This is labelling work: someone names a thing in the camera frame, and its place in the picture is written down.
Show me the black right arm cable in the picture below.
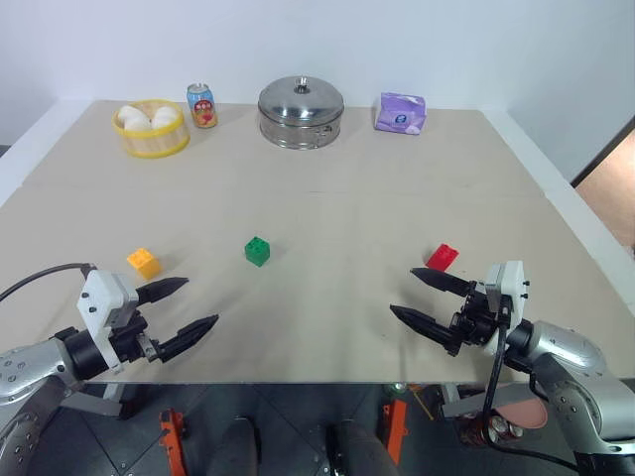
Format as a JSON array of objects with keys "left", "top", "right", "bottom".
[{"left": 476, "top": 306, "right": 584, "bottom": 470}]

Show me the red toy brick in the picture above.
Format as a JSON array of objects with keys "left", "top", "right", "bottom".
[{"left": 425, "top": 242, "right": 461, "bottom": 272}]

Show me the purple tissue pack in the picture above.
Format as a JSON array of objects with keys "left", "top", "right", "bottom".
[{"left": 373, "top": 91, "right": 430, "bottom": 136}]

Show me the brown wooden board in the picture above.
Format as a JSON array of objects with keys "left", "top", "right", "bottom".
[{"left": 573, "top": 143, "right": 635, "bottom": 260}]

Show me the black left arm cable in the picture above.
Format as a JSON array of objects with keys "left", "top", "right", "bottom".
[{"left": 0, "top": 262, "right": 98, "bottom": 303}]

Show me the green toy brick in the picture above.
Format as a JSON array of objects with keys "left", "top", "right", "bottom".
[{"left": 243, "top": 235, "right": 273, "bottom": 269}]

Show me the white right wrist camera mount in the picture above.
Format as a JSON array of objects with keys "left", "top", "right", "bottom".
[{"left": 482, "top": 260, "right": 530, "bottom": 356}]

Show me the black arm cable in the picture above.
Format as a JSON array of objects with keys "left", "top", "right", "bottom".
[
  {"left": 0, "top": 262, "right": 98, "bottom": 303},
  {"left": 476, "top": 306, "right": 584, "bottom": 470}
]

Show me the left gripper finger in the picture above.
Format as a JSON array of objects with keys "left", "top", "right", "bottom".
[
  {"left": 147, "top": 313, "right": 220, "bottom": 365},
  {"left": 134, "top": 276, "right": 191, "bottom": 307}
]

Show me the white steamed bun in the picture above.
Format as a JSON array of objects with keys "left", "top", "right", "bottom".
[
  {"left": 149, "top": 104, "right": 182, "bottom": 131},
  {"left": 117, "top": 104, "right": 152, "bottom": 132}
]

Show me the yellow-rimmed steamer basket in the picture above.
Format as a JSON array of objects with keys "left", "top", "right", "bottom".
[{"left": 110, "top": 98, "right": 191, "bottom": 160}]

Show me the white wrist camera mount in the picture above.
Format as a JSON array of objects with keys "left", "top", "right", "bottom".
[
  {"left": 482, "top": 260, "right": 530, "bottom": 356},
  {"left": 75, "top": 269, "right": 141, "bottom": 374}
]

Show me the red cans cluster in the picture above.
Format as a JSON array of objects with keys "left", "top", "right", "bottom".
[{"left": 459, "top": 414, "right": 526, "bottom": 446}]

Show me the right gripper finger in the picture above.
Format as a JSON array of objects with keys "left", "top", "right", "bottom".
[
  {"left": 410, "top": 267, "right": 472, "bottom": 298},
  {"left": 389, "top": 303, "right": 458, "bottom": 355}
]

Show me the yellow toy brick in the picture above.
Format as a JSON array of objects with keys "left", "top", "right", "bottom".
[{"left": 126, "top": 247, "right": 163, "bottom": 280}]

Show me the orange table clamp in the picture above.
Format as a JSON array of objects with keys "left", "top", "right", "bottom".
[
  {"left": 381, "top": 398, "right": 409, "bottom": 468},
  {"left": 157, "top": 408, "right": 189, "bottom": 476}
]

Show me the pink round dish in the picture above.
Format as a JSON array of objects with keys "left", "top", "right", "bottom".
[{"left": 490, "top": 395, "right": 550, "bottom": 430}]

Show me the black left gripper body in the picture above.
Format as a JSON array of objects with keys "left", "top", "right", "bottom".
[{"left": 105, "top": 298, "right": 156, "bottom": 367}]

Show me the grey table bracket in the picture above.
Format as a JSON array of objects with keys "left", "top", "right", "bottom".
[
  {"left": 59, "top": 383, "right": 126, "bottom": 421},
  {"left": 440, "top": 381, "right": 490, "bottom": 421}
]

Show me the printed drink can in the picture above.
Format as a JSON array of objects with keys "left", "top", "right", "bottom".
[{"left": 186, "top": 82, "right": 219, "bottom": 130}]

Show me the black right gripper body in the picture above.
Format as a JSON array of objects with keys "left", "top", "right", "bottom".
[{"left": 447, "top": 280, "right": 500, "bottom": 355}]

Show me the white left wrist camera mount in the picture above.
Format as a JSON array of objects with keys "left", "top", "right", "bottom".
[{"left": 75, "top": 269, "right": 141, "bottom": 374}]

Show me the stainless steel pot lid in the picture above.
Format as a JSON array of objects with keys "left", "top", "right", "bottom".
[{"left": 257, "top": 74, "right": 346, "bottom": 126}]

